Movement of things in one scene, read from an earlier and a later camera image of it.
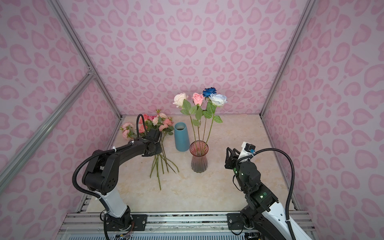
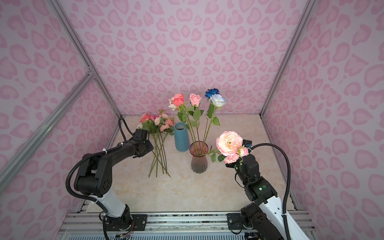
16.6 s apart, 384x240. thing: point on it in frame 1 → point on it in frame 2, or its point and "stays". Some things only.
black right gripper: (232, 159) → (229, 165)
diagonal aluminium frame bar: (42, 133) stays
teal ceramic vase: (182, 143) stays
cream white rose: (180, 101) → (182, 116)
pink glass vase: (198, 150) stays
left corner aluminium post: (84, 55) stays
